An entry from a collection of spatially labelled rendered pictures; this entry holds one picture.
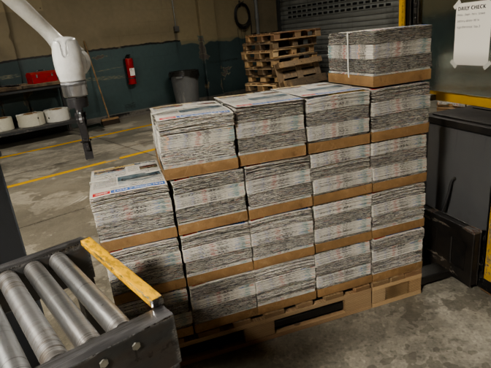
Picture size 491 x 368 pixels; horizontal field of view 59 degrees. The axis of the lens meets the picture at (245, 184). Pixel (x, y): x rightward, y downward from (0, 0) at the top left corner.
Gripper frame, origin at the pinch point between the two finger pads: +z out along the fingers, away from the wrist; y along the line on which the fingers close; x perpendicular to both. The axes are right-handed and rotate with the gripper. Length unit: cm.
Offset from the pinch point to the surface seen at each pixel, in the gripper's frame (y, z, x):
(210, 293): -18, 64, -36
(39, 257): -54, 16, 15
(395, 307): -23, 96, -125
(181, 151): -18.2, 2.2, -32.9
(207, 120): -19.2, -8.1, -44.0
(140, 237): -18.8, 32.4, -12.8
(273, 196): -19, 27, -68
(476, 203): -10, 58, -183
